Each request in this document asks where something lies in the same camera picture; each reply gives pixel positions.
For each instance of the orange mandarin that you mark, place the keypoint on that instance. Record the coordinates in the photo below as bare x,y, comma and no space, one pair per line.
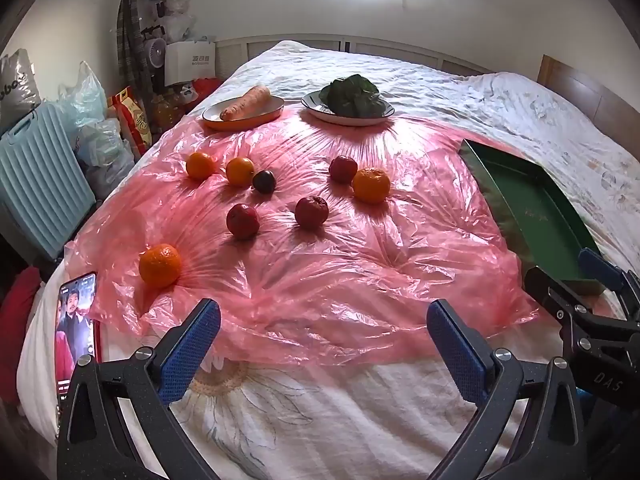
371,185
200,165
160,265
240,171

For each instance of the small red apple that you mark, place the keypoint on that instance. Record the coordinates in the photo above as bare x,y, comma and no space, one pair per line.
311,212
343,169
243,220

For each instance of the plaid scarf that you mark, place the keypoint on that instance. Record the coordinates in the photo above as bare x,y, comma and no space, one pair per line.
131,35

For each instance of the smartphone with lit screen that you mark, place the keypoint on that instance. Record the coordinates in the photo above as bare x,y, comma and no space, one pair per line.
75,325

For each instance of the pink plastic sheet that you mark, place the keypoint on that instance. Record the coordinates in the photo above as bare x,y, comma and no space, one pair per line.
325,270

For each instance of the green rectangular tray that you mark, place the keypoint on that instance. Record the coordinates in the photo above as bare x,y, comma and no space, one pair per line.
535,210

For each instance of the white printed plastic bag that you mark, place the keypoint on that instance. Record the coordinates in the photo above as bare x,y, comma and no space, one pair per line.
17,85

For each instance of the light blue suitcase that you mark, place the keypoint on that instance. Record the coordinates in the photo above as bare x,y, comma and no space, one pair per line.
40,180

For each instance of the wooden headboard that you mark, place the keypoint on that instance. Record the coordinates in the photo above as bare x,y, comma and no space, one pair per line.
590,90

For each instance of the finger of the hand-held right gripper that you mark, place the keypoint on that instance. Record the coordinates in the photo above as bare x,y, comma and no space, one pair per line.
597,265
550,292

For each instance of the yellow oil bottles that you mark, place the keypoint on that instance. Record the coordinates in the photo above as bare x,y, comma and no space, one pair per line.
167,112

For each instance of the orange-rimmed plate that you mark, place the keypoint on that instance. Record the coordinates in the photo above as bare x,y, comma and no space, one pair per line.
260,116

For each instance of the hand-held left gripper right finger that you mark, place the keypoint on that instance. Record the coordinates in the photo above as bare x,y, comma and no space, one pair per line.
457,355

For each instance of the yellow and red rice bag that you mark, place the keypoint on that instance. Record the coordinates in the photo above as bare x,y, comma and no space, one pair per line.
131,120

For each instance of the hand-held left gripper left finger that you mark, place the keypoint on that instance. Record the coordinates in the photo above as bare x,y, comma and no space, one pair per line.
192,350

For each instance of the dark leafy greens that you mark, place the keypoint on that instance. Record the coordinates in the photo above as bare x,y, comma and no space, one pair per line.
350,94

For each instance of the clear plastic bag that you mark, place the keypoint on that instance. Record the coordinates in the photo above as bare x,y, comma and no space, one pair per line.
102,150
179,15
82,95

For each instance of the white plate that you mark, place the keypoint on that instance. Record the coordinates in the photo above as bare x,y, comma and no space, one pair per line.
320,110

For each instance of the white paper bag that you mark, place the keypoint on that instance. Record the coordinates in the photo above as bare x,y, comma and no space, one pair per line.
190,62

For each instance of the dark purple plum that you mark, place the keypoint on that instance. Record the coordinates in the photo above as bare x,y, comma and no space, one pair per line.
263,181

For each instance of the red cloth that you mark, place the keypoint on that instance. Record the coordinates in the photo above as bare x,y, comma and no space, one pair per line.
17,320

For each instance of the carrot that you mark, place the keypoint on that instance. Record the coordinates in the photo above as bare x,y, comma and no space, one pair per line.
246,102

